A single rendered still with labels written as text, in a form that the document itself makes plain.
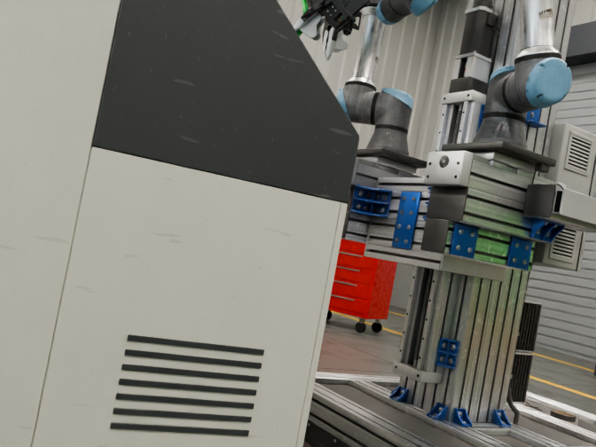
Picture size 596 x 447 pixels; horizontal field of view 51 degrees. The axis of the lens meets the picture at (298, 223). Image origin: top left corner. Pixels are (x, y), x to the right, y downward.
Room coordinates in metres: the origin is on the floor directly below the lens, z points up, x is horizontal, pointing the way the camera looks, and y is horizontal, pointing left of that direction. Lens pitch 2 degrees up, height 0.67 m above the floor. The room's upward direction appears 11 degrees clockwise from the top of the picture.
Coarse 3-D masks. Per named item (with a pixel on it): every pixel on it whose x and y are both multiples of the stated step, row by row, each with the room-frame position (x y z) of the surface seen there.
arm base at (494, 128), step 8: (496, 112) 1.72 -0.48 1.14; (488, 120) 1.73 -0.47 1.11; (496, 120) 1.71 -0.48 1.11; (504, 120) 1.71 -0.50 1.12; (512, 120) 1.70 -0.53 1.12; (520, 120) 1.71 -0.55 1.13; (480, 128) 1.75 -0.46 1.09; (488, 128) 1.72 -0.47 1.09; (496, 128) 1.71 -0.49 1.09; (504, 128) 1.70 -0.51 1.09; (512, 128) 1.70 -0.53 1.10; (520, 128) 1.71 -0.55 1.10; (480, 136) 1.73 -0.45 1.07; (488, 136) 1.71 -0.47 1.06; (496, 136) 1.70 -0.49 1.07; (504, 136) 1.70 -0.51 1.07; (512, 136) 1.69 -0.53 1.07; (520, 136) 1.70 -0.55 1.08; (520, 144) 1.69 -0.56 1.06
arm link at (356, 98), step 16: (368, 16) 2.21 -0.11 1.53; (368, 32) 2.20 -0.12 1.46; (368, 48) 2.19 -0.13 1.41; (368, 64) 2.19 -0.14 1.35; (352, 80) 2.18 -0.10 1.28; (368, 80) 2.19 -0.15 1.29; (352, 96) 2.17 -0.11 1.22; (368, 96) 2.16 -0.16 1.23; (352, 112) 2.18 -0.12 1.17; (368, 112) 2.16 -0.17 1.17
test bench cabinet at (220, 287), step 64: (128, 192) 1.26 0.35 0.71; (192, 192) 1.31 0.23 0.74; (256, 192) 1.37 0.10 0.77; (128, 256) 1.27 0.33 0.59; (192, 256) 1.32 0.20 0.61; (256, 256) 1.38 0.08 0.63; (320, 256) 1.44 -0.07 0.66; (64, 320) 1.23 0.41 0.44; (128, 320) 1.28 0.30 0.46; (192, 320) 1.33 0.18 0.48; (256, 320) 1.39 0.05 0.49; (320, 320) 1.45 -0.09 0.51; (64, 384) 1.24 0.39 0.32; (128, 384) 1.29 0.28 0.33; (192, 384) 1.34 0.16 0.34; (256, 384) 1.40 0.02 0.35
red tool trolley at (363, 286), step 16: (352, 256) 5.78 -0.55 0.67; (336, 272) 5.85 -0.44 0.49; (352, 272) 5.76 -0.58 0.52; (368, 272) 5.67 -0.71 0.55; (384, 272) 5.81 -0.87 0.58; (336, 288) 5.84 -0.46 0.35; (352, 288) 5.75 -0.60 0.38; (368, 288) 5.66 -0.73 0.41; (384, 288) 5.86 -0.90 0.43; (336, 304) 5.82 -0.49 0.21; (352, 304) 5.73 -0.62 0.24; (368, 304) 5.65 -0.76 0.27; (384, 304) 5.91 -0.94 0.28
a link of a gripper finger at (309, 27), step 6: (300, 18) 1.56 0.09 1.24; (312, 18) 1.56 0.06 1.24; (318, 18) 1.56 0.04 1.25; (294, 24) 1.58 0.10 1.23; (300, 24) 1.57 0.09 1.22; (306, 24) 1.57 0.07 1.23; (312, 24) 1.57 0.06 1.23; (306, 30) 1.57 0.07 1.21; (312, 30) 1.57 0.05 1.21; (312, 36) 1.57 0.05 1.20
